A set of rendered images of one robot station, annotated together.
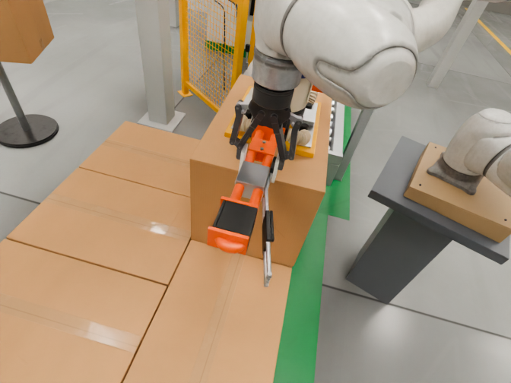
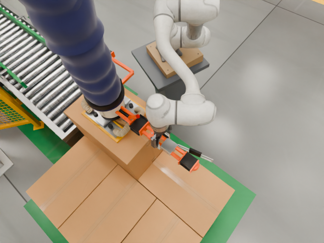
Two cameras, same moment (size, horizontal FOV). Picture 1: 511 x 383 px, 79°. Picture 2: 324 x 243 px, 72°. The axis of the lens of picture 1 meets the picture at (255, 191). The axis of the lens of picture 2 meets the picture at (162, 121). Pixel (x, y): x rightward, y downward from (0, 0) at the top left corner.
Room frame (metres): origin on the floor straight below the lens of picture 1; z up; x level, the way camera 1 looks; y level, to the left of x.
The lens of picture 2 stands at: (0.22, 0.36, 2.22)
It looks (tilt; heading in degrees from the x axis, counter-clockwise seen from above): 62 degrees down; 311
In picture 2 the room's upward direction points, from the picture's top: 7 degrees counter-clockwise
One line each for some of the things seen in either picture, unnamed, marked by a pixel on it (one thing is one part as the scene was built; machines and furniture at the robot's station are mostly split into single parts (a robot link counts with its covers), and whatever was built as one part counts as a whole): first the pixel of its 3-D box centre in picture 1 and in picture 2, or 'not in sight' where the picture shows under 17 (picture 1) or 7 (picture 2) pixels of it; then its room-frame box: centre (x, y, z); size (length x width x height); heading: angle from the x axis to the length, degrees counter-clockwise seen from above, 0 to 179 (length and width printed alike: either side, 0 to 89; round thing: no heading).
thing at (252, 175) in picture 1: (252, 180); (168, 146); (0.49, 0.01, 1.07); 0.07 x 0.07 x 0.04; 85
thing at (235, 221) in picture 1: (233, 224); (188, 162); (0.36, 0.03, 1.07); 0.08 x 0.07 x 0.05; 175
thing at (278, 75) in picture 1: (277, 67); (159, 121); (0.54, 0.00, 1.30); 0.09 x 0.09 x 0.06
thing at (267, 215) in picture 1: (271, 210); (186, 146); (0.41, -0.04, 1.07); 0.31 x 0.03 x 0.05; 8
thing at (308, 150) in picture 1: (305, 120); (123, 101); (0.95, -0.12, 0.97); 0.34 x 0.10 x 0.05; 175
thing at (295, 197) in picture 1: (265, 163); (121, 127); (0.95, -0.02, 0.74); 0.60 x 0.40 x 0.40; 176
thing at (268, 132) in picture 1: (270, 126); (139, 125); (0.71, -0.01, 1.07); 0.10 x 0.08 x 0.06; 85
